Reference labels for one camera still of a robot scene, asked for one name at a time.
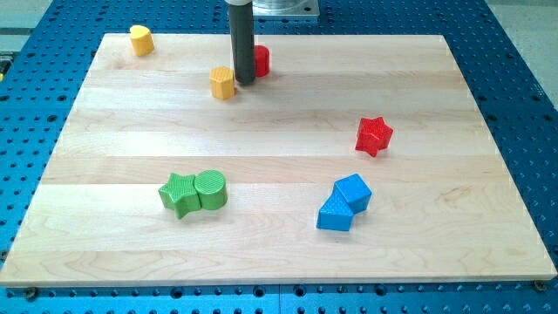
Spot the blue triangle block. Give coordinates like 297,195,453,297
316,191,354,231

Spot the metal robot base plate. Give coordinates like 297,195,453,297
253,0,320,18

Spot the wooden board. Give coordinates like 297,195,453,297
1,34,556,287

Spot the red star block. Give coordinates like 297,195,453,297
355,117,393,157

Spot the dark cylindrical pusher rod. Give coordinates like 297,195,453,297
227,0,255,85

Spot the blue cube block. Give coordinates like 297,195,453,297
334,174,372,215

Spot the red cylinder block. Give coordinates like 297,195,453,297
254,45,270,78

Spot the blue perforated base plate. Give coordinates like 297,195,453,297
1,1,557,313

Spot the green star block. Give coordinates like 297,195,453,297
158,173,201,220

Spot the yellow hexagon block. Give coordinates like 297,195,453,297
209,66,235,99

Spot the green cylinder block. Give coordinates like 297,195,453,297
194,169,228,210

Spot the yellow heart block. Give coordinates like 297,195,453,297
130,25,154,57

